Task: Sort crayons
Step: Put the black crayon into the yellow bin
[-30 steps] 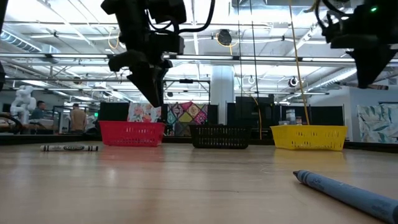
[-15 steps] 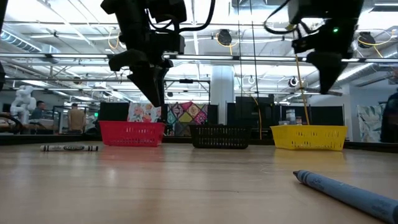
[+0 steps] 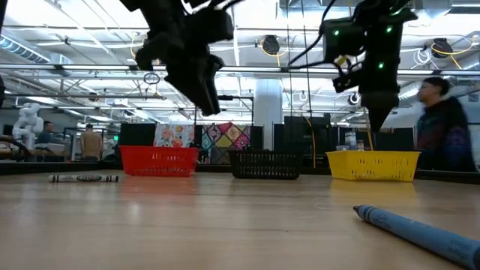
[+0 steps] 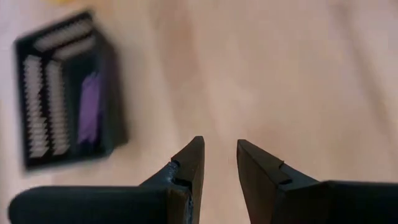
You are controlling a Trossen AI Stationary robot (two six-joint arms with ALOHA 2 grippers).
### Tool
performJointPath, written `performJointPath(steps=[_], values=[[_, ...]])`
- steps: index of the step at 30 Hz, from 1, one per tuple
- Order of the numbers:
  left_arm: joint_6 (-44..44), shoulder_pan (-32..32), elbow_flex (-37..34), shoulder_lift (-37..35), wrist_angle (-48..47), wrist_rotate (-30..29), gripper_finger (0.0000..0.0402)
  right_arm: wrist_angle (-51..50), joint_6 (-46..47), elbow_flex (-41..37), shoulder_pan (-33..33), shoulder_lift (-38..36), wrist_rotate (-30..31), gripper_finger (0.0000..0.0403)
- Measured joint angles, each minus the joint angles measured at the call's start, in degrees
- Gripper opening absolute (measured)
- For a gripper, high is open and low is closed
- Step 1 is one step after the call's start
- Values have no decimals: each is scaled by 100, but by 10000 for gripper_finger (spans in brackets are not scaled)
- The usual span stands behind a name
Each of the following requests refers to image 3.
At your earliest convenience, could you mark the blue crayon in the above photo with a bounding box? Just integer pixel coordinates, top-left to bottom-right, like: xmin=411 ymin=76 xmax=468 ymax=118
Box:
xmin=352 ymin=204 xmax=480 ymax=270

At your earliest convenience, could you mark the thin yellow cable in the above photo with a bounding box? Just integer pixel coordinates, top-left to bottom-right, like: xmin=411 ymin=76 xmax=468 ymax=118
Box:
xmin=302 ymin=115 xmax=317 ymax=169

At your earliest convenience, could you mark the white container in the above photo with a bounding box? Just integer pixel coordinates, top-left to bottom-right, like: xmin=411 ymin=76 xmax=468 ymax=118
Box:
xmin=344 ymin=130 xmax=358 ymax=152

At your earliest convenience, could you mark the yellow plastic basket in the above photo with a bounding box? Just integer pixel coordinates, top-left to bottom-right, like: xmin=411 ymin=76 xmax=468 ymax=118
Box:
xmin=325 ymin=150 xmax=421 ymax=183

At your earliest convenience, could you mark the grey ventilation duct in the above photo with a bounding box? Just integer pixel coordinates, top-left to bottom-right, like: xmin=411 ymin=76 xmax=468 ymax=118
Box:
xmin=397 ymin=73 xmax=480 ymax=110
xmin=0 ymin=33 xmax=52 ymax=65

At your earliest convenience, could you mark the black partition panel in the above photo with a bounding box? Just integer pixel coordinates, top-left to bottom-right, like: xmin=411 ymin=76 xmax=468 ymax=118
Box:
xmin=118 ymin=122 xmax=157 ymax=163
xmin=337 ymin=126 xmax=416 ymax=153

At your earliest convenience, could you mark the person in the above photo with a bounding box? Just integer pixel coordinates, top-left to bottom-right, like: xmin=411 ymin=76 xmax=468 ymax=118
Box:
xmin=414 ymin=76 xmax=478 ymax=173
xmin=79 ymin=123 xmax=104 ymax=161
xmin=36 ymin=120 xmax=56 ymax=146

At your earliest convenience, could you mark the black cabinet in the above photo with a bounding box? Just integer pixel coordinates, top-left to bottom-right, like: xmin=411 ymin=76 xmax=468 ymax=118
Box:
xmin=272 ymin=115 xmax=332 ymax=169

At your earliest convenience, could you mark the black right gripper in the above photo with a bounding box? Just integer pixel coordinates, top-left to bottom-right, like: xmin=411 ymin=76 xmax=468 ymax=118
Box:
xmin=361 ymin=65 xmax=401 ymax=133

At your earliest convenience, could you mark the black plastic basket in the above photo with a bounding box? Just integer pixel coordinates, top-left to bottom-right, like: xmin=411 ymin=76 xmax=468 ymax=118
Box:
xmin=227 ymin=149 xmax=303 ymax=179

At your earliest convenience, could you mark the colourful patchwork quilt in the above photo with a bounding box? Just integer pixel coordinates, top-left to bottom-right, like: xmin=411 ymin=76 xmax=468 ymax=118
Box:
xmin=200 ymin=121 xmax=251 ymax=165

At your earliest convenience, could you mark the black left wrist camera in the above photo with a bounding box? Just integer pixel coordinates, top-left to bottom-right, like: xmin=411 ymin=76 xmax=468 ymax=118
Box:
xmin=193 ymin=10 xmax=235 ymax=44

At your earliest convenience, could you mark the floral cloth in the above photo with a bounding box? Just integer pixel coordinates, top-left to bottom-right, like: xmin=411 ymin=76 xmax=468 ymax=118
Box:
xmin=153 ymin=123 xmax=196 ymax=149

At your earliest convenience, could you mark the white pillar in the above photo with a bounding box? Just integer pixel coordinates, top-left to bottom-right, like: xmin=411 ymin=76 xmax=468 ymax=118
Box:
xmin=253 ymin=77 xmax=284 ymax=151

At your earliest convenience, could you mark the black stand frame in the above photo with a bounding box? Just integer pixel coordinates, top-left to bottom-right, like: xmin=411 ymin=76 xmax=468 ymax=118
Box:
xmin=219 ymin=94 xmax=255 ymax=125

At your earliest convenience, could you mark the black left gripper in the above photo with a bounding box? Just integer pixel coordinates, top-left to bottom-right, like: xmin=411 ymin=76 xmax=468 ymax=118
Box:
xmin=135 ymin=31 xmax=225 ymax=116

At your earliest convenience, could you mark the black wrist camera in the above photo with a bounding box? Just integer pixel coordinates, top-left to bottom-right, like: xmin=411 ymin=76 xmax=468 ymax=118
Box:
xmin=331 ymin=73 xmax=363 ymax=95
xmin=193 ymin=10 xmax=235 ymax=44

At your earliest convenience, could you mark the grey crayon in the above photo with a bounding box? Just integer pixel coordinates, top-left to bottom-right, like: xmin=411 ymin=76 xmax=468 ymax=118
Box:
xmin=48 ymin=174 xmax=119 ymax=184

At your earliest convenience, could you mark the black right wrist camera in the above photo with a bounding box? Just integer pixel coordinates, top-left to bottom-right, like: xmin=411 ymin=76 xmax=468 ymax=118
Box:
xmin=331 ymin=73 xmax=363 ymax=95

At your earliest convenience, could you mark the red plastic basket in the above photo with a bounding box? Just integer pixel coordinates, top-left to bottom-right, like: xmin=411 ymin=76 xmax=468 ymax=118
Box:
xmin=118 ymin=145 xmax=200 ymax=178

